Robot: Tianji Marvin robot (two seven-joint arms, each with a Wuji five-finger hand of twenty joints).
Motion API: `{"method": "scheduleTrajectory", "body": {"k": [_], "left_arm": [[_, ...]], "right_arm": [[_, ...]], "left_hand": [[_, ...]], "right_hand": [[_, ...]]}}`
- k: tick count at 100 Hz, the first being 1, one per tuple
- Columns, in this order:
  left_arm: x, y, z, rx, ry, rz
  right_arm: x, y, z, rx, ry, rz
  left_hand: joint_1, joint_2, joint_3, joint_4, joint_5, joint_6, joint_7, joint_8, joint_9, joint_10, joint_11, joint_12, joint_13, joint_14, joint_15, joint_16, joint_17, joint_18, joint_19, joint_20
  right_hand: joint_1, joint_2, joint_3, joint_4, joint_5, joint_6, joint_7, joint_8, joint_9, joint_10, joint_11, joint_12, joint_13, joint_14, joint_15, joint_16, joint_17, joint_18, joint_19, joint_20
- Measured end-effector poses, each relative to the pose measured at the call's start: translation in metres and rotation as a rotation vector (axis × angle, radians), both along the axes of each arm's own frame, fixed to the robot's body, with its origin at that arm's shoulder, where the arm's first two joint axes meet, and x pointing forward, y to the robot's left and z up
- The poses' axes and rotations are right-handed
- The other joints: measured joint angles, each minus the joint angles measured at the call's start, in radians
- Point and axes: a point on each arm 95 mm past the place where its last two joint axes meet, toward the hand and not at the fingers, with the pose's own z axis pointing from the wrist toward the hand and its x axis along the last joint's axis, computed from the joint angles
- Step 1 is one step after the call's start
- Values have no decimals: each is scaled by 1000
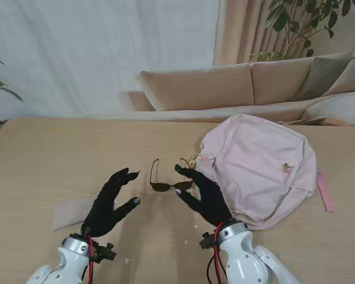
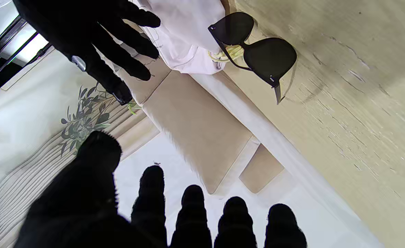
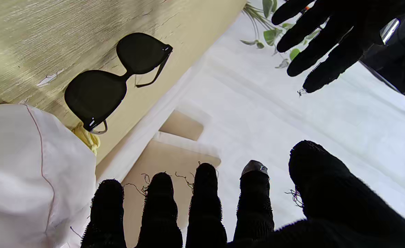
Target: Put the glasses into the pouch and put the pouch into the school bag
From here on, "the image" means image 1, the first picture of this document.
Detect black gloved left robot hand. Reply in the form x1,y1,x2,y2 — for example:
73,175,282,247
81,167,142,237

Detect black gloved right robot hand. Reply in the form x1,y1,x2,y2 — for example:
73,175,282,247
174,164,236,227

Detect beige soft glasses pouch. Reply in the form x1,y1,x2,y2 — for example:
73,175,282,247
51,197,95,231

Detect dark brown sunglasses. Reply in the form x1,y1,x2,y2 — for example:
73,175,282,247
149,157,196,193

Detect pale pink backpack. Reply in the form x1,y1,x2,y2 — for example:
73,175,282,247
199,114,318,231

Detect beige sofa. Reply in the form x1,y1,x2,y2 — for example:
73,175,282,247
127,51,355,131

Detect brown cardboard piece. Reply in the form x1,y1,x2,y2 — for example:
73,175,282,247
277,117,328,127

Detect white sofa cushion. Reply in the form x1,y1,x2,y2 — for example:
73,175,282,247
304,91,355,131

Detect small green houseplant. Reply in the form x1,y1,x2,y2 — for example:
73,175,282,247
0,54,24,130

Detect white sheer curtain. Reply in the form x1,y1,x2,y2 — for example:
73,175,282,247
0,0,220,118

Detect grey sofa cushion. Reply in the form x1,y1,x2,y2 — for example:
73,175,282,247
294,56,354,101

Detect beige pleated curtain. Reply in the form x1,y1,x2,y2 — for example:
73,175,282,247
212,0,355,67

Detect tall green leafy plant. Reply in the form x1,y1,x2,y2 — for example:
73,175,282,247
248,0,355,63

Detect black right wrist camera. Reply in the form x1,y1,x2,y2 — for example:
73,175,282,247
198,232,220,250

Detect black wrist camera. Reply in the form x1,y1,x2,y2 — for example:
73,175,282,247
91,242,118,264
198,232,220,250

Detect red left arm cable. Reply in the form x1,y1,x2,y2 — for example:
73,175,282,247
87,234,96,284

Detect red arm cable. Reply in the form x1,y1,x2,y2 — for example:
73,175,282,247
213,222,229,284
87,234,96,284

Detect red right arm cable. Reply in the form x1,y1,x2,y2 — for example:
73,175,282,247
213,222,229,284

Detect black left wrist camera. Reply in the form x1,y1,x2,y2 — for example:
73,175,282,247
91,242,118,264

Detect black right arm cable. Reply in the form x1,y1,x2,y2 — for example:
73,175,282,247
206,253,225,284

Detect pink flat strap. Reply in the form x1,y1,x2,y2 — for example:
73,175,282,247
317,171,335,213

